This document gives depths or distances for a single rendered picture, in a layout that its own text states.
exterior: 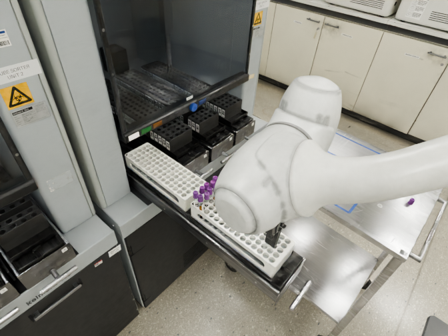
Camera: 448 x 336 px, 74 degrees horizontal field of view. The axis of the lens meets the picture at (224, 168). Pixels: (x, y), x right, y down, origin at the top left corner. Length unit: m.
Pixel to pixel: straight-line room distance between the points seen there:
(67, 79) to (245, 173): 0.54
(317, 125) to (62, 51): 0.56
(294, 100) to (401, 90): 2.49
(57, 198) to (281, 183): 0.70
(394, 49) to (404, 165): 2.53
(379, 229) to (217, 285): 0.96
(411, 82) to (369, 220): 2.01
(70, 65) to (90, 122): 0.16
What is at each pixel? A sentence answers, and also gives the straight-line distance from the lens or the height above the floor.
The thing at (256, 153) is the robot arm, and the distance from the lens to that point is 0.38.
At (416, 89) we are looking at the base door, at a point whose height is 0.47.
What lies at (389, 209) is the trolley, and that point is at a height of 0.82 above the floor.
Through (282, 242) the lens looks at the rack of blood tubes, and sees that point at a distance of 0.81.
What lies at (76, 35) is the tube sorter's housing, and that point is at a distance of 0.78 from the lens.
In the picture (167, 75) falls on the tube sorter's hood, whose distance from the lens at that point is 0.95.
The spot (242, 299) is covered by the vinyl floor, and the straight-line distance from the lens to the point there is 1.67.
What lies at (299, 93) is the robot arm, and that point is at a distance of 0.48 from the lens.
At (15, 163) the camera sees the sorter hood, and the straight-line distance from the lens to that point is 0.82.
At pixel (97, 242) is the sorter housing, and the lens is 1.00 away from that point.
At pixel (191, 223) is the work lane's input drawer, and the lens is 0.90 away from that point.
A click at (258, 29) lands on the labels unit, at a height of 1.15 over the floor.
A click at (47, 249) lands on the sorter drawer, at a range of 0.93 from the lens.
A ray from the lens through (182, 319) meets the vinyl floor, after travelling 1.63.
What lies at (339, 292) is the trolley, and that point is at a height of 0.28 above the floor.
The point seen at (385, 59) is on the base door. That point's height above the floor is 0.62.
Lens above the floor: 1.52
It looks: 42 degrees down
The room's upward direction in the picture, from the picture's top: 4 degrees clockwise
